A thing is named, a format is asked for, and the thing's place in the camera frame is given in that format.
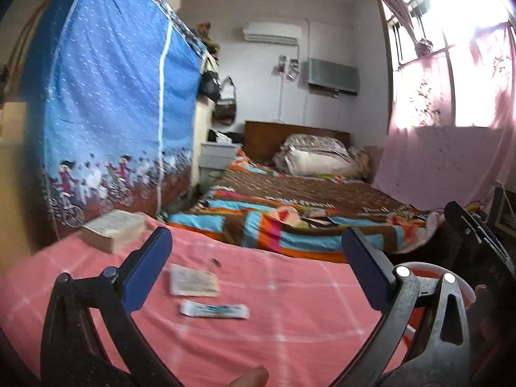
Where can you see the thick paperback book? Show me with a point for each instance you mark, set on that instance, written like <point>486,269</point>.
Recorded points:
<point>112,232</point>

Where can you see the pink curtain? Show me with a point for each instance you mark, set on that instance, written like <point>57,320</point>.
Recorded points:
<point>451,132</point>

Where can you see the dark shoulder bag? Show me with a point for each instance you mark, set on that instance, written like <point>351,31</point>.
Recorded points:
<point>225,109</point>

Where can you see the wooden shelf unit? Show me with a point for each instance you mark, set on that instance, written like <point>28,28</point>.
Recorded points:
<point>502,213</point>

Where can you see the flat beige paper packet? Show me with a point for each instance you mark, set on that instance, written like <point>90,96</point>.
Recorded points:
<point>187,282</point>

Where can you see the right hand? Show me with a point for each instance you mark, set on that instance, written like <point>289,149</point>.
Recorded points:
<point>481,315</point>

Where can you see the white blue flat wrapper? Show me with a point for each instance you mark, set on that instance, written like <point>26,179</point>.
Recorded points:
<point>200,310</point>

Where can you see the orange trash bucket white rim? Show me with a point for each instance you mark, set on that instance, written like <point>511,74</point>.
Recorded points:
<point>432,272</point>

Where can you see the wall mounted television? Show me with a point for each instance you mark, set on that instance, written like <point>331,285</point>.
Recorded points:
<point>332,76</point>

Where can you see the black handbag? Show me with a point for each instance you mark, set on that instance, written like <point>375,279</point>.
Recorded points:
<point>210,85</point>

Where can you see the white pillow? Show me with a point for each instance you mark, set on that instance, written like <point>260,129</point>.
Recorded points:
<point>301,162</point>

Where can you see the left hand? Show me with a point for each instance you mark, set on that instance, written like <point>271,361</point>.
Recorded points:
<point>257,377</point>

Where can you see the pink plaid bed cover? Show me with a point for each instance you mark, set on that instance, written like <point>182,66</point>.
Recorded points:
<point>303,320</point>

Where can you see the grey nightstand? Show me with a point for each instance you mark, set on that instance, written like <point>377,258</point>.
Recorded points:
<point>213,159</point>

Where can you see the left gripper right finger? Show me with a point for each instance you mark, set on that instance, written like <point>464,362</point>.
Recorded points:
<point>439,354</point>

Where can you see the wooden headboard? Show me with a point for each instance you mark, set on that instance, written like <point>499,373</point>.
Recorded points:
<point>263,139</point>

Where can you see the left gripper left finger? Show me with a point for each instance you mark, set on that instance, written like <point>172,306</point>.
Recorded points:
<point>89,337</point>

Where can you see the white air conditioner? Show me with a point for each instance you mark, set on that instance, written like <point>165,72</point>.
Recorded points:
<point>272,33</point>

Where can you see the blue fabric wardrobe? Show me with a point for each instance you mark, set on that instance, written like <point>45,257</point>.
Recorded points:
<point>111,90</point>

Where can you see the colourful striped blanket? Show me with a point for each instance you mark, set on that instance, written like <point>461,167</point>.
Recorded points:
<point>256,206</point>

